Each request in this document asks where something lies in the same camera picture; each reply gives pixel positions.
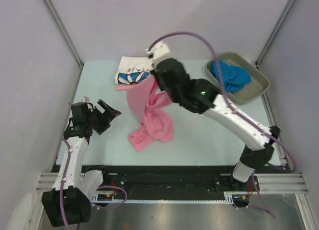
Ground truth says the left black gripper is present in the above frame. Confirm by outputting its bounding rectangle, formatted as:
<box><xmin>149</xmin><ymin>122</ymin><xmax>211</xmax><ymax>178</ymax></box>
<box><xmin>86</xmin><ymin>100</ymin><xmax>120</xmax><ymax>135</ymax></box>

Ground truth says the pink t shirt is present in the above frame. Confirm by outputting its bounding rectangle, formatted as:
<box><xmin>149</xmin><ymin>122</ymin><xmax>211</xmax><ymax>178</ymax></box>
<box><xmin>127</xmin><ymin>76</ymin><xmax>174</xmax><ymax>152</ymax></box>
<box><xmin>115</xmin><ymin>84</ymin><xmax>134</xmax><ymax>91</ymax></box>

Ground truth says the blue t shirt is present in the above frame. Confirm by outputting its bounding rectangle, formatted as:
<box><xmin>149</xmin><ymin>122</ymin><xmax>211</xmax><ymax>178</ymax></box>
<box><xmin>219</xmin><ymin>61</ymin><xmax>252</xmax><ymax>93</ymax></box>

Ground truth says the grey plastic tray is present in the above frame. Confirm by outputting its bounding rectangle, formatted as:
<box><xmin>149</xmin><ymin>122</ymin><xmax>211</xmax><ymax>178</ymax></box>
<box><xmin>218</xmin><ymin>52</ymin><xmax>270</xmax><ymax>105</ymax></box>

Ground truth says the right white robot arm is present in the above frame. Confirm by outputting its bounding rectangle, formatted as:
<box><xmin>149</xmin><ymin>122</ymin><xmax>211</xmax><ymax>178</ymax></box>
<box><xmin>151</xmin><ymin>58</ymin><xmax>280</xmax><ymax>191</ymax></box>

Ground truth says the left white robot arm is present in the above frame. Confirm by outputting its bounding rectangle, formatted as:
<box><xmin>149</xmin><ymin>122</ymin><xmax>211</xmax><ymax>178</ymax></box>
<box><xmin>41</xmin><ymin>97</ymin><xmax>121</xmax><ymax>229</ymax></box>

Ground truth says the folded pink t shirt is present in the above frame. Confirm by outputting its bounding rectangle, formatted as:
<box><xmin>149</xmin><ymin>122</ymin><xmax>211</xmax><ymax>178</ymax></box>
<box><xmin>115</xmin><ymin>84</ymin><xmax>134</xmax><ymax>91</ymax></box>

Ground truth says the white flower print t shirt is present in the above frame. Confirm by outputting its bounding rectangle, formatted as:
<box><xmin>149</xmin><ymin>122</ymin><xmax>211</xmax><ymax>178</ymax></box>
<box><xmin>115</xmin><ymin>56</ymin><xmax>152</xmax><ymax>86</ymax></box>

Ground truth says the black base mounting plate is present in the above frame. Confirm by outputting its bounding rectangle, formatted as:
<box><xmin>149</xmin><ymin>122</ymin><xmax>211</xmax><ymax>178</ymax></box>
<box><xmin>80</xmin><ymin>165</ymin><xmax>259</xmax><ymax>201</ymax></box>

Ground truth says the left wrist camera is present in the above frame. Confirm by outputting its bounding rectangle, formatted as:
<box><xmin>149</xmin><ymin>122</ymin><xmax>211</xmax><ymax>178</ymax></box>
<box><xmin>81</xmin><ymin>96</ymin><xmax>90</xmax><ymax>103</ymax></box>

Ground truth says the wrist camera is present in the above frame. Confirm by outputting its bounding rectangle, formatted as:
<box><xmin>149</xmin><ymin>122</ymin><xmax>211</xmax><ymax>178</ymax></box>
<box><xmin>146</xmin><ymin>41</ymin><xmax>172</xmax><ymax>67</ymax></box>
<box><xmin>81</xmin><ymin>96</ymin><xmax>90</xmax><ymax>103</ymax></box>

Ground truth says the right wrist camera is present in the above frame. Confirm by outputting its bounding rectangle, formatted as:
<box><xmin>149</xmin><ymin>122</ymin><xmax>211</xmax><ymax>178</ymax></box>
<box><xmin>146</xmin><ymin>41</ymin><xmax>172</xmax><ymax>67</ymax></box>

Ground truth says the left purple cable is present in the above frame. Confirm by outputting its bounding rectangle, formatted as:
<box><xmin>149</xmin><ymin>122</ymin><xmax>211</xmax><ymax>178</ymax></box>
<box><xmin>58</xmin><ymin>101</ymin><xmax>128</xmax><ymax>228</ymax></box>

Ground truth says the purple cable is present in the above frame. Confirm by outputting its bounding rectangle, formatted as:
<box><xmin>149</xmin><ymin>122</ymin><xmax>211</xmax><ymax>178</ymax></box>
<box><xmin>58</xmin><ymin>101</ymin><xmax>128</xmax><ymax>228</ymax></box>
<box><xmin>148</xmin><ymin>31</ymin><xmax>296</xmax><ymax>219</ymax></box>

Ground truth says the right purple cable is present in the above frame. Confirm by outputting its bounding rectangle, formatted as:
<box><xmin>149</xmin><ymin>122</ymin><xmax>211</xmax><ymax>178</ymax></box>
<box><xmin>148</xmin><ymin>31</ymin><xmax>296</xmax><ymax>219</ymax></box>

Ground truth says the right aluminium frame post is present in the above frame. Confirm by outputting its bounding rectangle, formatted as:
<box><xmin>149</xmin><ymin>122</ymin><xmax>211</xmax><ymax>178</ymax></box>
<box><xmin>255</xmin><ymin>0</ymin><xmax>297</xmax><ymax>69</ymax></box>

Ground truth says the aluminium frame post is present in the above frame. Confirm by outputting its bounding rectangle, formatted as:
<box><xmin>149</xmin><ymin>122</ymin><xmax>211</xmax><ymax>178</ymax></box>
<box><xmin>41</xmin><ymin>0</ymin><xmax>84</xmax><ymax>70</ymax></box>
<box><xmin>255</xmin><ymin>0</ymin><xmax>297</xmax><ymax>69</ymax></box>

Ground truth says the grey slotted cable duct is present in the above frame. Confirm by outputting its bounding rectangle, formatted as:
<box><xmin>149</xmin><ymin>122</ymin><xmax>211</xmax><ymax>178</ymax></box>
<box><xmin>92</xmin><ymin>192</ymin><xmax>252</xmax><ymax>205</ymax></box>

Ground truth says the left aluminium frame post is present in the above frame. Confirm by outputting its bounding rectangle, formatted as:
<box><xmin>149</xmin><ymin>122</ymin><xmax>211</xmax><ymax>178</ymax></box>
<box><xmin>41</xmin><ymin>0</ymin><xmax>84</xmax><ymax>70</ymax></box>

